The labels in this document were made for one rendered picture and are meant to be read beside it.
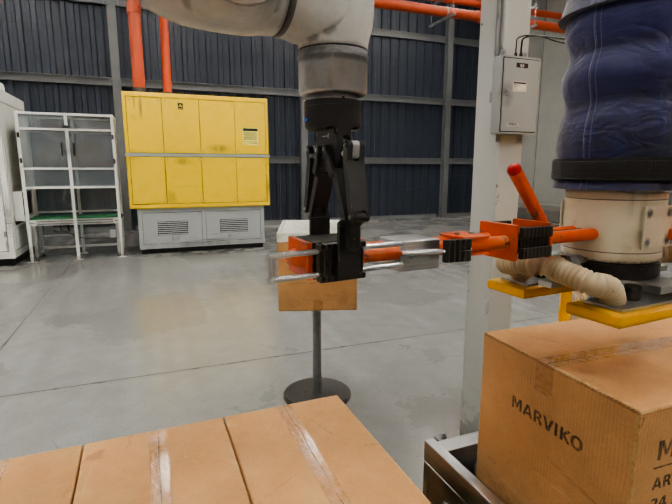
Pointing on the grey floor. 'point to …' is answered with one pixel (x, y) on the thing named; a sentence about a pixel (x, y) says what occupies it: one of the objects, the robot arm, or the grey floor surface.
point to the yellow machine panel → (196, 170)
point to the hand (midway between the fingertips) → (333, 253)
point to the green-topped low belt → (70, 228)
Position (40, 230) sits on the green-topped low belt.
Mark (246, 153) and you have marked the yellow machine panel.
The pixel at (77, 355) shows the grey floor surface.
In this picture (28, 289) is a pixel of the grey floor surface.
